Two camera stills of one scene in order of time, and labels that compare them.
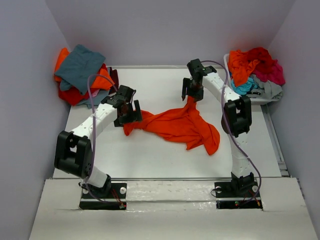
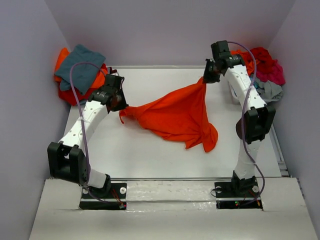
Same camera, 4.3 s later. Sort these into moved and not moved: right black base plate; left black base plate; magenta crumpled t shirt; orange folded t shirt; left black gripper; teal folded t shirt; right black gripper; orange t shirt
Moved: left black gripper; orange t shirt; right black gripper
Not moved: orange folded t shirt; teal folded t shirt; left black base plate; magenta crumpled t shirt; right black base plate
